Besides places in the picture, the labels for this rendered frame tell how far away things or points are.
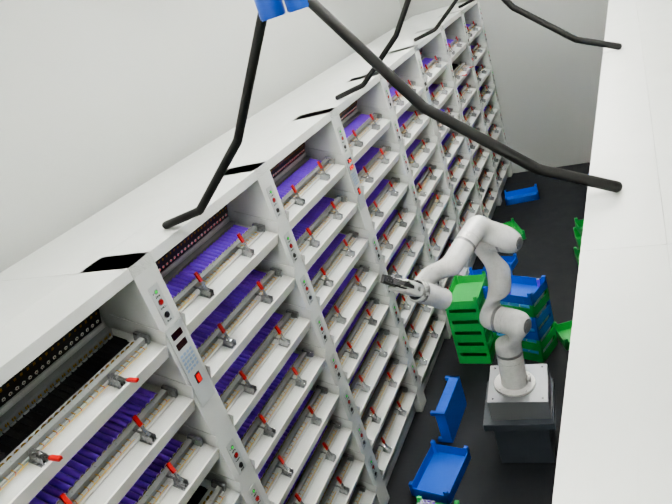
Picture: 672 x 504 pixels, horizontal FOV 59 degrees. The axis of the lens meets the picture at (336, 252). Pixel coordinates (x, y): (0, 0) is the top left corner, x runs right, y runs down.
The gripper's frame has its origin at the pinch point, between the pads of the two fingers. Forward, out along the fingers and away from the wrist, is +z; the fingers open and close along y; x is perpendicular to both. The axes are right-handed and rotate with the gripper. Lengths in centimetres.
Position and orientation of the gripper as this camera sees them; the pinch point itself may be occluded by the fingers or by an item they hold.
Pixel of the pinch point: (386, 279)
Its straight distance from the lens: 215.4
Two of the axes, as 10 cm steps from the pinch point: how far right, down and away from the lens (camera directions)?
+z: -7.7, -2.7, -5.7
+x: 2.3, -9.6, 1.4
